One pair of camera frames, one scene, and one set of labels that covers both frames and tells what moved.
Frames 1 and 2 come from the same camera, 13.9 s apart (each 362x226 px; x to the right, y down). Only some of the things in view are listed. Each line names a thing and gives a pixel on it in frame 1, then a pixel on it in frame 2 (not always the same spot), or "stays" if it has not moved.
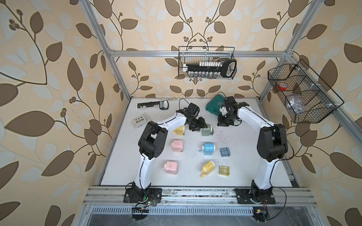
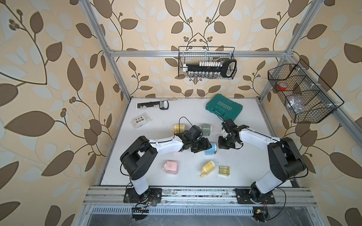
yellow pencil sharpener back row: [180, 131] stays
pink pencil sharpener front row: [170, 167] stays
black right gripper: [221, 123] -> [221, 144]
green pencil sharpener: [207, 131] stays
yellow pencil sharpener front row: [208, 168] stays
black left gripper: [201, 124] -> [205, 145]
